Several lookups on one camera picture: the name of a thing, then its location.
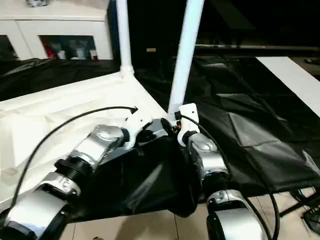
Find white plastic table leg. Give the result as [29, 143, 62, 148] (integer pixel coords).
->
[115, 0, 136, 77]
[166, 0, 205, 121]

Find white plastic table top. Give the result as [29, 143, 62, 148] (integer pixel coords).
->
[0, 69, 176, 209]

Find black mat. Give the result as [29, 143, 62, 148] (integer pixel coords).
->
[0, 53, 320, 222]

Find black case with yellow label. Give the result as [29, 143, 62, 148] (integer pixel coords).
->
[107, 0, 187, 63]

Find silver metal bar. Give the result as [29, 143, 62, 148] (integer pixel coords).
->
[178, 44, 320, 53]

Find white flat board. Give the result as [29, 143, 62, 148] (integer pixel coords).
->
[254, 56, 320, 111]

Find red fire extinguisher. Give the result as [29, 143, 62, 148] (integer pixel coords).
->
[45, 42, 56, 60]

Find white cabinet with windows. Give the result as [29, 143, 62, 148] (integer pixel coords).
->
[0, 0, 114, 61]

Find dark round floor object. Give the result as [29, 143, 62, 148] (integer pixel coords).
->
[301, 207, 320, 233]

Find small silver grey object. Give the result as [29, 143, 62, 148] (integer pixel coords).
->
[25, 0, 51, 8]

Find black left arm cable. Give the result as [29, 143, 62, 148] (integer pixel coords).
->
[11, 105, 139, 209]

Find black floor cables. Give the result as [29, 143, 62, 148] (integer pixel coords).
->
[289, 186, 320, 208]

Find black metal table frame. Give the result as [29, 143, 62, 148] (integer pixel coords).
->
[278, 197, 316, 218]

